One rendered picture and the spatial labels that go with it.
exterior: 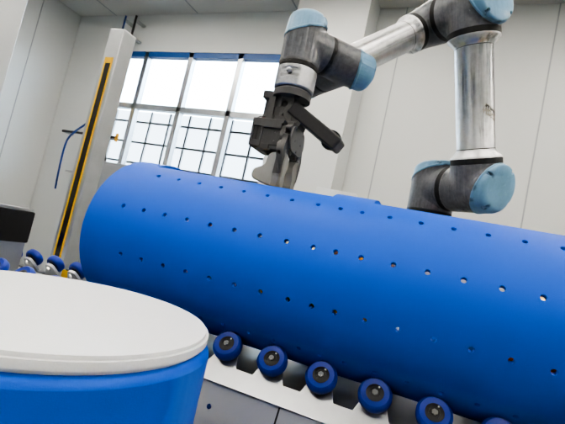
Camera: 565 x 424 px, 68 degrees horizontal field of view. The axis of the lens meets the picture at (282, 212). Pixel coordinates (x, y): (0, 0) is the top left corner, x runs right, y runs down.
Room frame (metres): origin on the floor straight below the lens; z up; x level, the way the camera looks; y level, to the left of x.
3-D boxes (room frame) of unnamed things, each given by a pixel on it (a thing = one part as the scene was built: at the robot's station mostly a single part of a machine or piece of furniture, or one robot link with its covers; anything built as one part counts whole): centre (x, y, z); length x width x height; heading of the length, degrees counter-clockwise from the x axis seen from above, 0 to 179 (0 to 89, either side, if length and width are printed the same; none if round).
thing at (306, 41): (0.77, 0.03, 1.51); 0.09 x 0.08 x 0.11; 116
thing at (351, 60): (0.82, -0.05, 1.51); 0.11 x 0.11 x 0.08; 26
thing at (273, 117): (0.77, 0.04, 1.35); 0.09 x 0.08 x 0.12; 69
